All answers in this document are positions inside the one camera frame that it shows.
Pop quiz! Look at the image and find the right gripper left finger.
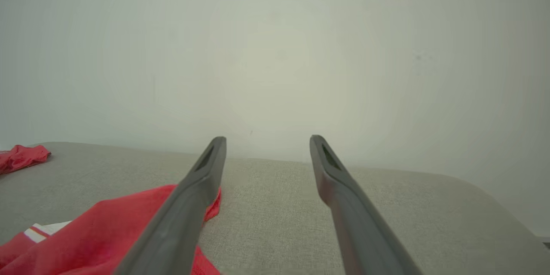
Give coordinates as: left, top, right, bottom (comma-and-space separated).
114, 136, 227, 275

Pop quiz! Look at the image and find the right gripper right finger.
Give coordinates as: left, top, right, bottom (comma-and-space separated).
309, 134, 424, 275

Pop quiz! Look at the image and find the red jersey striped trim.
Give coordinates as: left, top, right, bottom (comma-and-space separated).
0, 183, 223, 275

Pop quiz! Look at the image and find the red shorts white hem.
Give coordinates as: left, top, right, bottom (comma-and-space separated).
0, 144, 52, 175

